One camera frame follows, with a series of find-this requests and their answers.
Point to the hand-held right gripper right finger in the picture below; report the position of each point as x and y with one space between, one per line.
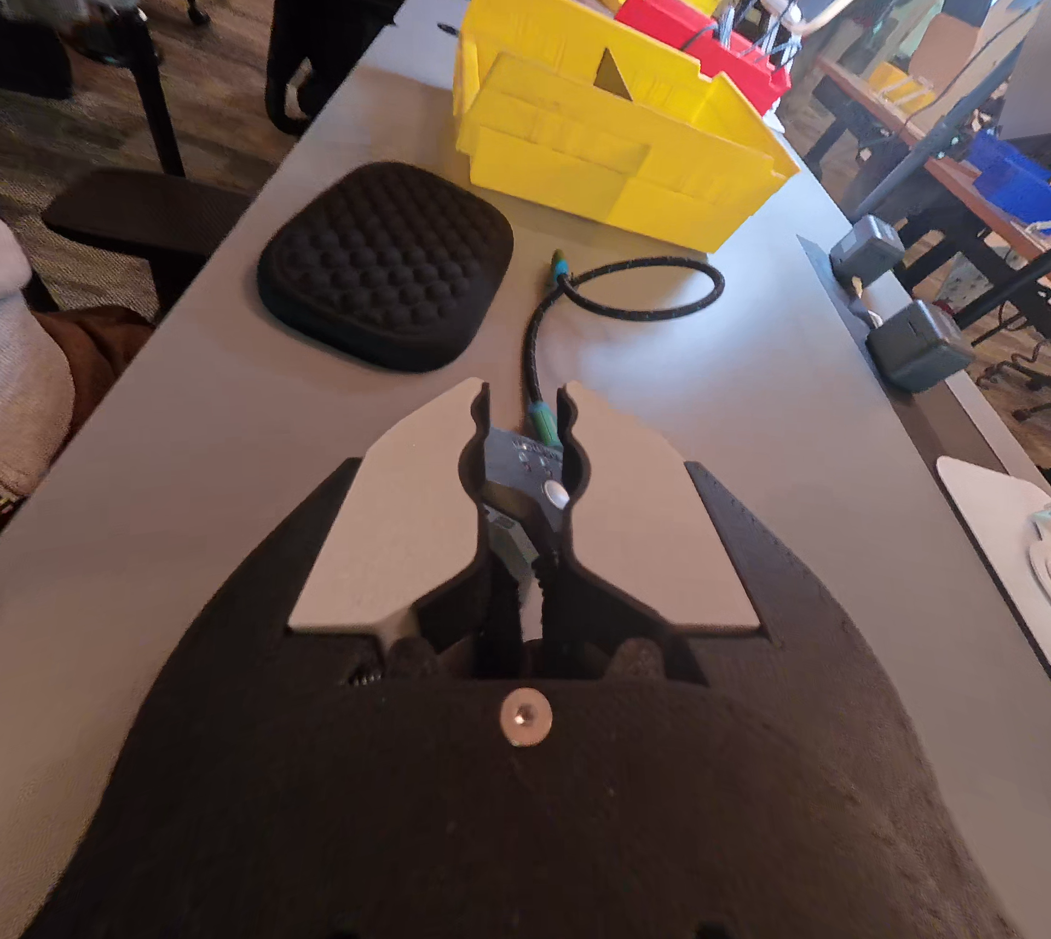
649 536

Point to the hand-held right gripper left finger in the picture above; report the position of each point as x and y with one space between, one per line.
394 528

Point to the black bumpy wrist rest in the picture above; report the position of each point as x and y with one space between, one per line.
386 265

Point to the grey power adapter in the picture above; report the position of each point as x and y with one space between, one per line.
866 249
920 348

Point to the white mouse pad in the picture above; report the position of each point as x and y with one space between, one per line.
989 512

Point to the person's brown pants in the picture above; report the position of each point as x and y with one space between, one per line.
98 356

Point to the large yellow plastic bin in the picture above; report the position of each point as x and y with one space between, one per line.
575 159

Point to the person's beige sweatshirt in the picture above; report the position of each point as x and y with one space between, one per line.
29 364

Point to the black chair armrest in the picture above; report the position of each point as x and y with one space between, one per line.
139 212

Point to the brown wooden table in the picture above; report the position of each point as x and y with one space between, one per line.
952 175

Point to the blue plastic bins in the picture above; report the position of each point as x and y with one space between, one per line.
1014 175

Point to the red plastic bin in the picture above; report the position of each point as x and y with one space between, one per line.
657 19

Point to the black chair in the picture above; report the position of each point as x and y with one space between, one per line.
139 68

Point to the cardboard box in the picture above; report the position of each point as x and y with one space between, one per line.
952 52

